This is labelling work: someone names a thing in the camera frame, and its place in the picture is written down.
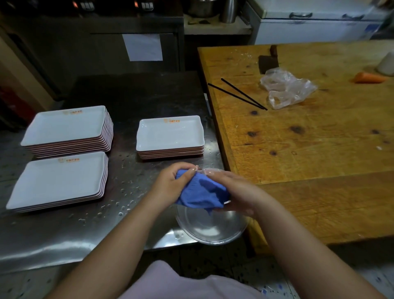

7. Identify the clear glass bowl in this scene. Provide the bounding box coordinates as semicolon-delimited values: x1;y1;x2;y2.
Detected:
175;168;248;246

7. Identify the steel basin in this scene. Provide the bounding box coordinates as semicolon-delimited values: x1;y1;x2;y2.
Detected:
186;0;221;18

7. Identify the person's right forearm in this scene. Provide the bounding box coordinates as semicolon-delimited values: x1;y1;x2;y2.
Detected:
254;198;385;299

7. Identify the steel cleaver with dark handle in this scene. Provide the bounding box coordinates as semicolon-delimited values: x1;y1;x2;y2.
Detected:
258;45;279;74

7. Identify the steel work table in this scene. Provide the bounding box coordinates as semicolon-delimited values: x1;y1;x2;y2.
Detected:
0;71;225;275

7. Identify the black induction cooker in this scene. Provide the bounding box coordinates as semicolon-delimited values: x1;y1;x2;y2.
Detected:
134;0;154;12
72;0;95;12

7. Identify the stack of white plates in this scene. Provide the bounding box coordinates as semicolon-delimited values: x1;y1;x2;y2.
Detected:
136;115;205;160
21;106;114;159

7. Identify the white chest freezer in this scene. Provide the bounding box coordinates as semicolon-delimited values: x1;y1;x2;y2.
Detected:
241;0;394;46

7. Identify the beige side counter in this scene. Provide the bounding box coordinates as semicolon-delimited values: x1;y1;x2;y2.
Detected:
183;14;253;35

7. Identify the wooden table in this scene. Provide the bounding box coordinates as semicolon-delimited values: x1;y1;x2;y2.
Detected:
197;40;394;255

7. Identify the person's left forearm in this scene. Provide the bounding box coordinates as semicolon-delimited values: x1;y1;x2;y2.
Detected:
44;197;168;299

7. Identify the white cup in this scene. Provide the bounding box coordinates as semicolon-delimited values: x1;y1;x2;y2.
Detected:
377;51;394;77

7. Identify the stainless steel cabinet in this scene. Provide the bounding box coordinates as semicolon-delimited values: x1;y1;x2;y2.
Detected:
0;12;185;99

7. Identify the person's right hand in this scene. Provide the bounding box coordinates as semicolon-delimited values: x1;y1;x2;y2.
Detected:
209;169;271;219

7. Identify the orange carrot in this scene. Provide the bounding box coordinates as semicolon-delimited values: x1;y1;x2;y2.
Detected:
353;72;389;84

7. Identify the person's left hand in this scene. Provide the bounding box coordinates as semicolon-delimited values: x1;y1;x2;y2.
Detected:
151;162;199;210

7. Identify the steel jug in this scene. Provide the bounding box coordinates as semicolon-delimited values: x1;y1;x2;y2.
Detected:
219;0;238;24

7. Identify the red fire extinguisher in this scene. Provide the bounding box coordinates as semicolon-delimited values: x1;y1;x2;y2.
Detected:
0;86;34;127

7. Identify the white paper sheet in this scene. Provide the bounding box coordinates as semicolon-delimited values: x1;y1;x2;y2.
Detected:
122;34;164;62

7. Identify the blue cloth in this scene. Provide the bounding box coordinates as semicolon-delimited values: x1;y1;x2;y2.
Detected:
175;168;231;213

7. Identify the crumpled clear plastic bag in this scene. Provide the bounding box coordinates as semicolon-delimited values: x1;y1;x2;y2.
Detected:
260;67;318;110

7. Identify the black chopstick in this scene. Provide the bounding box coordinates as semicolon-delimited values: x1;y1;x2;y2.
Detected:
220;78;268;110
208;83;266;110

